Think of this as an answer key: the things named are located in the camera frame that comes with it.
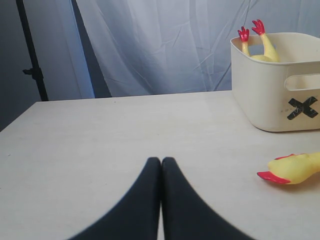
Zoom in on white backdrop curtain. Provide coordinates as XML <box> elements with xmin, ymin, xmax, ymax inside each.
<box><xmin>0</xmin><ymin>0</ymin><xmax>320</xmax><ymax>100</ymax></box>

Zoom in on cream bin marked X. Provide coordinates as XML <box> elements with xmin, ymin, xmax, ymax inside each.
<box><xmin>230</xmin><ymin>32</ymin><xmax>320</xmax><ymax>132</ymax></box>

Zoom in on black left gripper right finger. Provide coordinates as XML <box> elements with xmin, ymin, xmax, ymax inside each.
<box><xmin>161</xmin><ymin>157</ymin><xmax>252</xmax><ymax>240</ymax></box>

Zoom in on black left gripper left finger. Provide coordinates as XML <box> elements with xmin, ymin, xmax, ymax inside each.
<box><xmin>71</xmin><ymin>157</ymin><xmax>161</xmax><ymax>240</ymax></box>

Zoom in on yellow rubber chicken by bins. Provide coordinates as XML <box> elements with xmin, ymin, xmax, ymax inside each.
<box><xmin>257</xmin><ymin>152</ymin><xmax>320</xmax><ymax>185</ymax></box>

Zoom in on headless yellow rubber chicken body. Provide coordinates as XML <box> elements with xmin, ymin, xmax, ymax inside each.
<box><xmin>237</xmin><ymin>19</ymin><xmax>280</xmax><ymax>63</ymax></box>

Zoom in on black light stand pole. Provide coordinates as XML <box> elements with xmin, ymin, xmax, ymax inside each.
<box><xmin>15</xmin><ymin>0</ymin><xmax>49</xmax><ymax>102</ymax></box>

